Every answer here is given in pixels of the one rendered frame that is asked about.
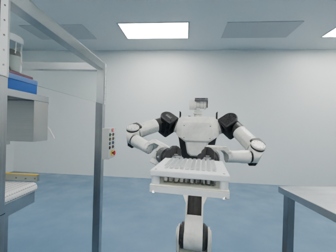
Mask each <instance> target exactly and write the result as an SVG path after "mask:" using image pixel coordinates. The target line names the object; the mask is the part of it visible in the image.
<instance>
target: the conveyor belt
mask: <svg viewBox="0 0 336 252"><path fill-rule="evenodd" d="M37 188H38V186H37V184H36V183H35V182H25V181H5V205H6V204H9V203H11V202H13V201H15V200H17V199H20V198H22V197H24V196H26V195H28V194H30V193H33V192H35V191H36V190H37Z"/></svg>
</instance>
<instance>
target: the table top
mask: <svg viewBox="0 0 336 252"><path fill-rule="evenodd" d="M278 192H279V193H281V194H283V195H285V196H286V197H288V198H290V199H292V200H294V201H296V202H298V203H300V204H301V205H303V206H305V207H307V208H309V209H311V210H313V211H315V212H316V213H318V214H320V215H322V216H324V217H326V218H328V219H330V220H332V221H333V222H335V223H336V186H279V187H278Z"/></svg>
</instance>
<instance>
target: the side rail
mask: <svg viewBox="0 0 336 252"><path fill-rule="evenodd" d="M39 177H40V175H24V174H5V180H13V181H35V182H37V181H39ZM25 178H26V179H25Z"/></svg>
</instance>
